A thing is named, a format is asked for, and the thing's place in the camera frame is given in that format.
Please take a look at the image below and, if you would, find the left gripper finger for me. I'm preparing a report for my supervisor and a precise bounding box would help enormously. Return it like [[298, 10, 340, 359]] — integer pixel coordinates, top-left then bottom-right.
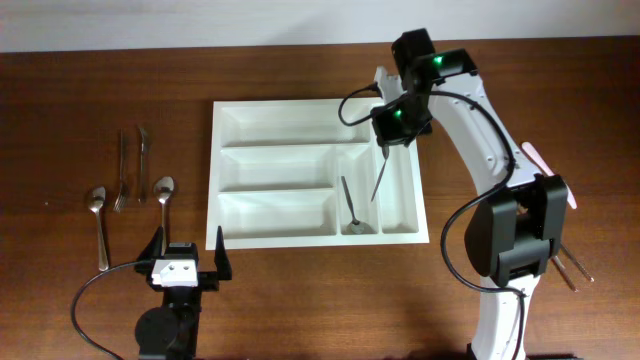
[[214, 226, 232, 280], [137, 226, 164, 261]]

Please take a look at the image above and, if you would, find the small dark teaspoon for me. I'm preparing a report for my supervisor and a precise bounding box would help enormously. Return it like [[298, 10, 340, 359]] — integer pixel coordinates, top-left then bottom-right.
[[341, 175, 376, 235]]

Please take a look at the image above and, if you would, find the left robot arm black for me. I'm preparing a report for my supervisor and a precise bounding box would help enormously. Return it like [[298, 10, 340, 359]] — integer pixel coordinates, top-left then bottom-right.
[[134, 226, 232, 359]]

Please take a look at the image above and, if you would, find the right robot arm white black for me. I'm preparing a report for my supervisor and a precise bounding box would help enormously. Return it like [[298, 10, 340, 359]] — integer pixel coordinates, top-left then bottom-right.
[[371, 29, 568, 359]]

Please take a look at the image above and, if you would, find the silver fork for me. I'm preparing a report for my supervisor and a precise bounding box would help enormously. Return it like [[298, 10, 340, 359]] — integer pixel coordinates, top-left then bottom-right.
[[113, 130, 129, 213]]

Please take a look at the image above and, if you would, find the silver spoon near left gripper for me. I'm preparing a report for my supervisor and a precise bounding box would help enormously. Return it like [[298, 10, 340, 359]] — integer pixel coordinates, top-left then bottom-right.
[[153, 176, 175, 254]]

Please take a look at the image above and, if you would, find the silver spoon far left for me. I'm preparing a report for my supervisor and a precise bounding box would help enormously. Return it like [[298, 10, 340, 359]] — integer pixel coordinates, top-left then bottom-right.
[[88, 186, 110, 271]]

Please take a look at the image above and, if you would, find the white plastic cutlery tray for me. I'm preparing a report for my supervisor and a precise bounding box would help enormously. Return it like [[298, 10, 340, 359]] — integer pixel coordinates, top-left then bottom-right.
[[206, 98, 430, 250]]

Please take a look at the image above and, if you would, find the silver butter knife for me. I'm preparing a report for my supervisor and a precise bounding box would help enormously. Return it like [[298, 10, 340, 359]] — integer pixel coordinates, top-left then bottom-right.
[[138, 126, 150, 203]]

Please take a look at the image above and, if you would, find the pink plastic knife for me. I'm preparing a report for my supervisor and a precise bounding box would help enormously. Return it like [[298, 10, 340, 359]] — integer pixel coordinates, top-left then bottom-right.
[[521, 142, 578, 210]]

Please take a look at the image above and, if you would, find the metal chopstick inner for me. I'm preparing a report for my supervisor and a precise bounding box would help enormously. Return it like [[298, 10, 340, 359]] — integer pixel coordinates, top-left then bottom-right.
[[551, 256, 579, 293]]

